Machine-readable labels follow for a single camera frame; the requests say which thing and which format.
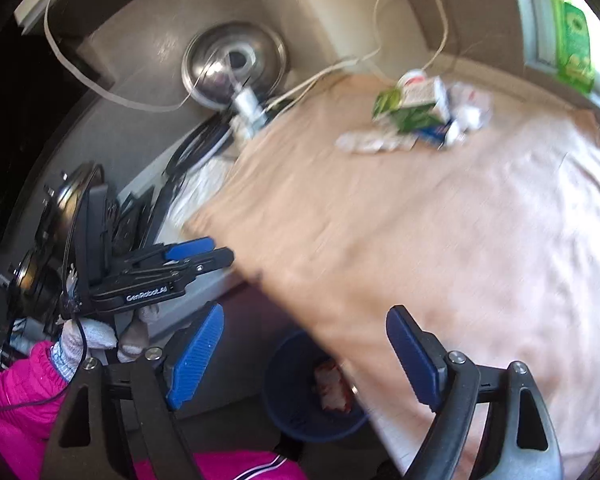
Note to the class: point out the blue silver foil wrapper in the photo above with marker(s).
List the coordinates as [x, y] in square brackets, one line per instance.
[443, 136]

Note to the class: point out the trash inside bin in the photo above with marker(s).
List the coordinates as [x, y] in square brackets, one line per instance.
[333, 389]

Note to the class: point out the dark blue trash bin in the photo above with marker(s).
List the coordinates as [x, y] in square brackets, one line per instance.
[291, 399]

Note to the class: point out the beige cloth on counter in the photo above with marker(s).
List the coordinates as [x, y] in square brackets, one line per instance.
[493, 245]

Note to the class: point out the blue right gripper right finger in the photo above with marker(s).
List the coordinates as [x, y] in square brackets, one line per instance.
[421, 356]

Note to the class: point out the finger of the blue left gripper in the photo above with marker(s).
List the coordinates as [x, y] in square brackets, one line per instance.
[217, 259]
[185, 250]

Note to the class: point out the green dish soap bottle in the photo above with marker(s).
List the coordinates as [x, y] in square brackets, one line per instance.
[573, 46]

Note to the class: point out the clear plastic wrap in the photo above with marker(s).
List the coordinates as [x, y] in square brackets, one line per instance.
[375, 141]

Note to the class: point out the white appliance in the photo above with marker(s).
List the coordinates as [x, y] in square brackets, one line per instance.
[381, 34]

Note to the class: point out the white gloved left hand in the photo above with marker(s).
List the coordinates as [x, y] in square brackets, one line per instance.
[67, 353]

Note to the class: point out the red white plastic cup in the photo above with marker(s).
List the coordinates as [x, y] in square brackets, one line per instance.
[410, 78]

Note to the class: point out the white cloth under beige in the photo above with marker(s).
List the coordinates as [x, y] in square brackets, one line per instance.
[200, 183]

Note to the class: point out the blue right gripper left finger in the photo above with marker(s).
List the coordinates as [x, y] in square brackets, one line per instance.
[189, 353]

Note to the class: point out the steel pot lid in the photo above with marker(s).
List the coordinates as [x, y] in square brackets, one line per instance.
[230, 55]

